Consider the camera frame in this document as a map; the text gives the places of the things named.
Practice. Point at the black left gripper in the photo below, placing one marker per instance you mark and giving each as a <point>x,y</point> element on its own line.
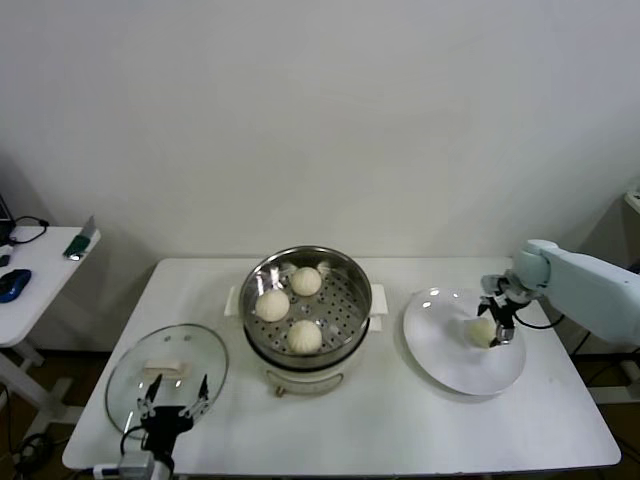
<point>165,424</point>

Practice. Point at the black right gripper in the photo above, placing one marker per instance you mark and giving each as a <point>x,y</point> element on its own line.
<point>506,289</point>

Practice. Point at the white steamed baozi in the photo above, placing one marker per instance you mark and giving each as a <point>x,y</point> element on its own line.
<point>479,333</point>
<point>272,306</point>
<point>304,337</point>
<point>306,281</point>

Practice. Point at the round glass pot lid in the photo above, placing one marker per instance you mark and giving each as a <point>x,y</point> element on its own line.
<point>125,390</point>

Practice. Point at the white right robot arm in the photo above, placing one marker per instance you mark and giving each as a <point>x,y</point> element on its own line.
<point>590,295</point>

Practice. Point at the perforated steel steamer basket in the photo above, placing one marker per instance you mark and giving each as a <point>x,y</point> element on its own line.
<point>340,310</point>

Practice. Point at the large white round plate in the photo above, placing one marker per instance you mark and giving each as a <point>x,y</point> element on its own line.
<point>440,350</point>

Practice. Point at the white electric cooker base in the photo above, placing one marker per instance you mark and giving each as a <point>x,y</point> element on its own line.
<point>300,380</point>

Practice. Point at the white side table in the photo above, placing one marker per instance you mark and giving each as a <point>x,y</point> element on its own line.
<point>45,270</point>

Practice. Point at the green and grey tool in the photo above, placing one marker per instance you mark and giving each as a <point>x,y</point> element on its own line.
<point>79,244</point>

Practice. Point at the blue computer mouse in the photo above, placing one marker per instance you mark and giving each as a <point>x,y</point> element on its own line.
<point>12,285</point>

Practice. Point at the dark laptop computer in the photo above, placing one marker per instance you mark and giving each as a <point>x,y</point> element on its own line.
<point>3,215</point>

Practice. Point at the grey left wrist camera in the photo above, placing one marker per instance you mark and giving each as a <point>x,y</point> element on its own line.
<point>135,464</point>

